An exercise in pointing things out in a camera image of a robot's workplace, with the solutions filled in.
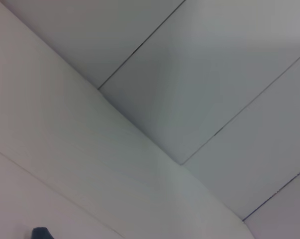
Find teal t-shirt with FREE print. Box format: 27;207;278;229
31;227;55;239

